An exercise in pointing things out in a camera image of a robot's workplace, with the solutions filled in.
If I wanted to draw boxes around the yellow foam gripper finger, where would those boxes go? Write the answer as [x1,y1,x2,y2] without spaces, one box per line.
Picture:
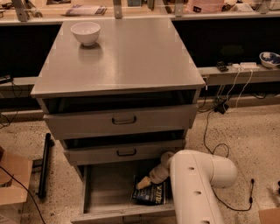
[136,177,151,190]

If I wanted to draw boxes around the blue chip bag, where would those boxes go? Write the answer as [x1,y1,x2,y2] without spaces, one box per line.
[130,176,170,206]

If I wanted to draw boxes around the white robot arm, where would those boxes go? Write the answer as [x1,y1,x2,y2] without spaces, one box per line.
[136,150,237,224]

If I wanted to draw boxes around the grey bottom drawer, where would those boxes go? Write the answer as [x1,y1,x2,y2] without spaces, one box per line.
[71,158,175,224]

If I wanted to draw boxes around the grey drawer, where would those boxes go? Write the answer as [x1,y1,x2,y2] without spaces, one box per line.
[64,139,186,165]
[44,104,198,140]
[71,158,175,224]

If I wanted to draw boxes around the grey top drawer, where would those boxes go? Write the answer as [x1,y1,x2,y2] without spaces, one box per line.
[44,104,198,140]

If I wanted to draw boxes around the grey middle drawer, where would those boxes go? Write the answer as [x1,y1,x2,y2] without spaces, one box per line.
[64,139,186,165]

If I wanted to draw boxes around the grey metal drawer cabinet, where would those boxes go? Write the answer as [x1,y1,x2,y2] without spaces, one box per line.
[30,17,207,224]

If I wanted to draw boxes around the black bar on floor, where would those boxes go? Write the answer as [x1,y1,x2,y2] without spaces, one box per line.
[38,133,54,199]

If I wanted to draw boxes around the black power adapter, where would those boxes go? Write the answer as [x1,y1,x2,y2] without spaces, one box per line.
[214,102,229,114]

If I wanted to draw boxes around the cardboard box corner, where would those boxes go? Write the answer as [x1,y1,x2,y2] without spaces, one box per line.
[259,208,280,224]

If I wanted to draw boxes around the brown cardboard box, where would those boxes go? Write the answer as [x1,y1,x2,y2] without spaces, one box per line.
[0,147,32,224]

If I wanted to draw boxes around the small black device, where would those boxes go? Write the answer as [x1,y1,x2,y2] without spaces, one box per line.
[216,61,228,73]

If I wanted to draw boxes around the white power strip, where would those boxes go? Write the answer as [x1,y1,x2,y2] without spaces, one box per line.
[233,62,259,71]

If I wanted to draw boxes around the white ceramic bowl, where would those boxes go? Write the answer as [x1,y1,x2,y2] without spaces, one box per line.
[71,22,101,46]

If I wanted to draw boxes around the black device on ledge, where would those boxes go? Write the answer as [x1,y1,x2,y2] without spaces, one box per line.
[0,75,13,85]

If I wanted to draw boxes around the blue patterned bowl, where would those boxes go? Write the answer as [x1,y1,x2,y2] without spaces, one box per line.
[259,52,280,68]

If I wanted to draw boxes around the pink container on shelf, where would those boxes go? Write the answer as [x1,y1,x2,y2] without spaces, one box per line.
[186,0,224,13]

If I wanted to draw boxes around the magazine on back shelf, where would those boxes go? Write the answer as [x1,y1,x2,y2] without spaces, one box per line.
[66,4,107,16]

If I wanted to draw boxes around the black cable on floor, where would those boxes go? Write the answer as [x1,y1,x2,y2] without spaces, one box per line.
[202,108,256,213]

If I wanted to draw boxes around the black cable at left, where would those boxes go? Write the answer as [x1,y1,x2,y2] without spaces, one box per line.
[0,165,47,224]

